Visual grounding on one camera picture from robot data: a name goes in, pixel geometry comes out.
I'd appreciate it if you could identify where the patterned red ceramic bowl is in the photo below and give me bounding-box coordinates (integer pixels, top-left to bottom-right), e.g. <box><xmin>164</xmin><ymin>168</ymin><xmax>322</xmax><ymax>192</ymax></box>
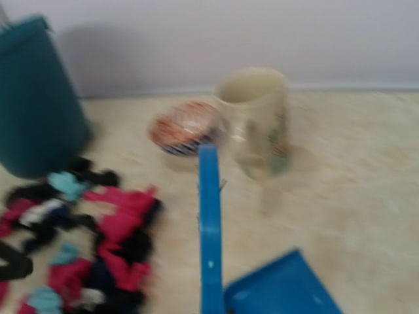
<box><xmin>147</xmin><ymin>101</ymin><xmax>223</xmax><ymax>156</ymax></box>

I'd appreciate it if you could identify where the blue plastic dustpan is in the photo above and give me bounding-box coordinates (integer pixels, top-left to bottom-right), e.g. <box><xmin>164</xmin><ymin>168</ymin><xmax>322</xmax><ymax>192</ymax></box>
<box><xmin>224</xmin><ymin>249</ymin><xmax>342</xmax><ymax>314</ymax></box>

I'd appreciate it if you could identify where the cream ceramic mug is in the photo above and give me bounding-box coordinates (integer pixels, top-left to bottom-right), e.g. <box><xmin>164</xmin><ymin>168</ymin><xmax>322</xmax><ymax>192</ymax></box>
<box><xmin>215</xmin><ymin>67</ymin><xmax>291</xmax><ymax>180</ymax></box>

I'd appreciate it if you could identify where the teal plastic waste bin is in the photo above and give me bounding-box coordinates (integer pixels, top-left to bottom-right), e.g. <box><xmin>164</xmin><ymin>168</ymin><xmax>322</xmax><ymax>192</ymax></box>
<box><xmin>1</xmin><ymin>15</ymin><xmax>91</xmax><ymax>179</ymax></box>

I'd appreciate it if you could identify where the pile of coloured paper scraps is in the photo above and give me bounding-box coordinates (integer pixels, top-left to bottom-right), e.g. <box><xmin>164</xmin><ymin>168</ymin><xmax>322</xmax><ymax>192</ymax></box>
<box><xmin>1</xmin><ymin>157</ymin><xmax>163</xmax><ymax>313</ymax></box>

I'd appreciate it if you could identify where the blue hand brush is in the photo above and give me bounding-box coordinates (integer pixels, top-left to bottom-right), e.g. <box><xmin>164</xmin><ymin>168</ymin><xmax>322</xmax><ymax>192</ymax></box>
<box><xmin>198</xmin><ymin>145</ymin><xmax>225</xmax><ymax>314</ymax></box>

